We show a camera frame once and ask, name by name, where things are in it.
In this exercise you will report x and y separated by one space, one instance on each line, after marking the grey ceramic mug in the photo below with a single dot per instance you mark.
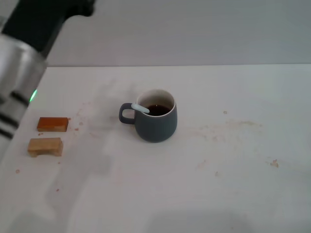
155 128

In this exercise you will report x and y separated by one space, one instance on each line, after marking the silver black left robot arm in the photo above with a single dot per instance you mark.
22 63

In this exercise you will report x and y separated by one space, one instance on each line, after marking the dark orange wooden block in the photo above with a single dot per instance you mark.
52 123

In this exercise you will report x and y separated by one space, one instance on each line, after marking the light notched wooden block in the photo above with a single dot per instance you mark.
45 145

